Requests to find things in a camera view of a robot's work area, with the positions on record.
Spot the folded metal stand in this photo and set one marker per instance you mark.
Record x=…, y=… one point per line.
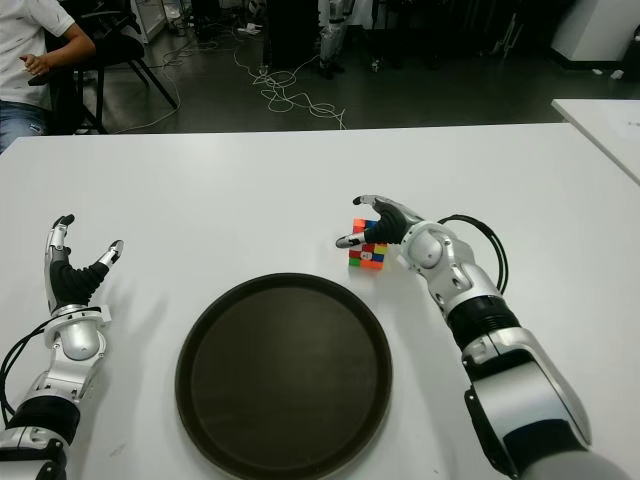
x=507, y=35

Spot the black chair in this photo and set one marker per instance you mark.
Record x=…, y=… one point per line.
x=120, y=47

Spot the white cabinet with black base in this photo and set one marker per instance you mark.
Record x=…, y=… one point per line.
x=590, y=25

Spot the white side table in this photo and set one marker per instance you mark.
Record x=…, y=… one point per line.
x=605, y=125

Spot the white framed glass cabinet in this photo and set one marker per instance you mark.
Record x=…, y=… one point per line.
x=147, y=20

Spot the right silver black robot arm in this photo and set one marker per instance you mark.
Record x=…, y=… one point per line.
x=430, y=250

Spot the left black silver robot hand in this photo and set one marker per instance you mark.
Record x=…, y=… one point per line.
x=72, y=287

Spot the silver humanoid robot legs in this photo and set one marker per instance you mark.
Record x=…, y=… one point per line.
x=330, y=35

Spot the seated person in white shirt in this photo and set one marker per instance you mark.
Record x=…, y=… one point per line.
x=25, y=45

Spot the dark brown round plate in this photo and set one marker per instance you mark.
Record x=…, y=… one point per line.
x=282, y=372

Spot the white power strip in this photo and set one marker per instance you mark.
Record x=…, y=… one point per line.
x=248, y=30

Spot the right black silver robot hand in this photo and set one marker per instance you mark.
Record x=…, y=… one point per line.
x=392, y=225

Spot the white scrap on floor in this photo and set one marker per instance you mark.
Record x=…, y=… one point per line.
x=617, y=74

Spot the multicoloured Rubik's cube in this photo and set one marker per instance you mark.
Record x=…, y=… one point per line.
x=367, y=257

